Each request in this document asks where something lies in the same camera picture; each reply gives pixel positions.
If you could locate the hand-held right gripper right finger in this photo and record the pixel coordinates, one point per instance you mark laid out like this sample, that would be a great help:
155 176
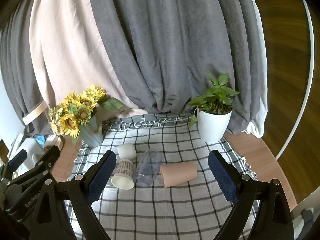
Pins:
223 177

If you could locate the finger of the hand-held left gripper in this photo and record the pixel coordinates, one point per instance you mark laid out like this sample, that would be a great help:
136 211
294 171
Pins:
46 163
17 158

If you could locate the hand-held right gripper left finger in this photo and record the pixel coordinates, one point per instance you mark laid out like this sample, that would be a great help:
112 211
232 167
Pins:
101 177

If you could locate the patterned paper cup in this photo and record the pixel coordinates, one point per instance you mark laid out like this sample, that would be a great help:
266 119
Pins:
123 175

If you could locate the small white cup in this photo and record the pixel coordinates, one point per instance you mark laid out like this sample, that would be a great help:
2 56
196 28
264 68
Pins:
127 151

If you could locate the pink cup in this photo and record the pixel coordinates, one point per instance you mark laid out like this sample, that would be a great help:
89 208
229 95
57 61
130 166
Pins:
178 173

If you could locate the clear plastic cup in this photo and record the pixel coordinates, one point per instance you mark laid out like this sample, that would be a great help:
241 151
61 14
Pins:
148 170

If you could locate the white appliance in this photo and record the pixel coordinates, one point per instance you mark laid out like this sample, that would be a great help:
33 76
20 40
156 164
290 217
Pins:
28 147

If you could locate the small blue item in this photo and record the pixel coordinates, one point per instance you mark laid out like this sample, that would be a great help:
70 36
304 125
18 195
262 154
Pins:
40 139

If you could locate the blue-green ribbed vase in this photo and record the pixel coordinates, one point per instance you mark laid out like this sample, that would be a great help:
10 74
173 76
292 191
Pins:
91 133

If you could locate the white ribbed flower pot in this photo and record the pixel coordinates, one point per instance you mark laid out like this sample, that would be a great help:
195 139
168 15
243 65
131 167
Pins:
212 126

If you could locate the artificial sunflower bouquet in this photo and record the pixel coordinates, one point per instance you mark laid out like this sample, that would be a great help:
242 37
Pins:
75 112

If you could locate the checkered white cloth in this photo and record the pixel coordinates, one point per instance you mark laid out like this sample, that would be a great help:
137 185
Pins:
160 207

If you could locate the green potted plant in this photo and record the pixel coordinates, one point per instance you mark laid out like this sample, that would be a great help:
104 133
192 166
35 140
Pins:
215 97

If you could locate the grey curtain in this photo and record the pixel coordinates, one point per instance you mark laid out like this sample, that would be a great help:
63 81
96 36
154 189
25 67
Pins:
175 42
17 75

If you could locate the white curtain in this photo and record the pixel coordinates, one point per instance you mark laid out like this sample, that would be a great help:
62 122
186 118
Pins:
261 85

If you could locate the beige pink curtain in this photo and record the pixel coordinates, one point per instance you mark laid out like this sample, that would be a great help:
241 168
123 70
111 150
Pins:
70 50

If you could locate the white curved pole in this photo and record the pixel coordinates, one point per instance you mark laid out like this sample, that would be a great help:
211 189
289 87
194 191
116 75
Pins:
303 85

